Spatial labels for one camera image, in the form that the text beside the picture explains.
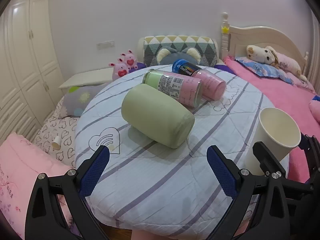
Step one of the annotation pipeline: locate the cream wardrobe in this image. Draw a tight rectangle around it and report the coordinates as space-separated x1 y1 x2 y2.
0 0 64 140

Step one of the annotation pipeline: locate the white plush animal toy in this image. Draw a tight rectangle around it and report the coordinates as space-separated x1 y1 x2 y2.
246 44 267 62

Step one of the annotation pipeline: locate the pink cup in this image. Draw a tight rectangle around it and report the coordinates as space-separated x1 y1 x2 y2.
192 69 227 101

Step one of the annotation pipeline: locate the blue can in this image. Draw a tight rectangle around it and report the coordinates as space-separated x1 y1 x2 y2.
171 58 203 77

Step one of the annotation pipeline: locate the pink floral quilt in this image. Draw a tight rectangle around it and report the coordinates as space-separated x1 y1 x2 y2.
0 132 83 238

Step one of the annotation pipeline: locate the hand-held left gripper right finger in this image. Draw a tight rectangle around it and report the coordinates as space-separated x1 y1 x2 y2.
206 145 299 240

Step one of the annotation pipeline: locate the light green cup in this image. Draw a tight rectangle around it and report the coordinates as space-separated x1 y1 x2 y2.
121 83 195 148

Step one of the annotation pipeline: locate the heart print pillow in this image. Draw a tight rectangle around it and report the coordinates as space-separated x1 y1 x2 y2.
34 97 81 168

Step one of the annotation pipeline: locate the pink bedspread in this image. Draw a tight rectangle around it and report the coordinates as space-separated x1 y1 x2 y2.
222 56 320 183

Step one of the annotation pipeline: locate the grey flower pillow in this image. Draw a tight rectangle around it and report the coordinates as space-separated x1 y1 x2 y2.
64 84 108 117

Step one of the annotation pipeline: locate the white nightstand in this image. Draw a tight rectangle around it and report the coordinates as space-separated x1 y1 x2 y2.
59 67 114 89

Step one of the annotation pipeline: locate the pink bunny plush toy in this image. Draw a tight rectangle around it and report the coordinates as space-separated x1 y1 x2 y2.
109 61 130 81
124 50 138 73

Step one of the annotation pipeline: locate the pink and green labelled jar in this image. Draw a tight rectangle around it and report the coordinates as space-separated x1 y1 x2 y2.
142 69 203 109

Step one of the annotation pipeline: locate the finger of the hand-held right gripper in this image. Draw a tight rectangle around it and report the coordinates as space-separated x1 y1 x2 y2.
252 142 287 178
300 133 320 173

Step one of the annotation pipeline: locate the striped white quilt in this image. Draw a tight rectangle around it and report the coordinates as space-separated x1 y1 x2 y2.
74 64 290 238

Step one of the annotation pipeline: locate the white wall socket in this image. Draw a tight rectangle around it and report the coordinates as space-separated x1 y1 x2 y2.
97 40 115 49

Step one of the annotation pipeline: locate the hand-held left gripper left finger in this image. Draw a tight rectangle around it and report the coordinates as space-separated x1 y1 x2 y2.
24 144 110 240

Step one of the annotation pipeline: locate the white paper cup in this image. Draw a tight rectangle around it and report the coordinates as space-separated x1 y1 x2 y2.
244 107 301 177

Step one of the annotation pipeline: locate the cream wooden bed headboard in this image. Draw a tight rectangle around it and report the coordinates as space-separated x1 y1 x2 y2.
221 12 310 85

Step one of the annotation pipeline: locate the blue printed pillow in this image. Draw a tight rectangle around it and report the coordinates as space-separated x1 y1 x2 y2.
235 56 294 85

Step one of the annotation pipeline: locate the grey bear cushion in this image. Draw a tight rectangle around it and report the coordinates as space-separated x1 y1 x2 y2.
156 47 202 67

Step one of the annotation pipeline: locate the triangle patterned bolster pillow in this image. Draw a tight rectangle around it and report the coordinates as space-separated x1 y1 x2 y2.
143 35 217 67

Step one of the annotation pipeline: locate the beige plush dog pink dress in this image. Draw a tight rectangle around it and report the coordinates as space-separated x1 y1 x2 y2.
265 46 307 82

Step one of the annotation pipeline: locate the purple cloth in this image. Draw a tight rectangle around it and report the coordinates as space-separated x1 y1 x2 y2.
214 64 237 75

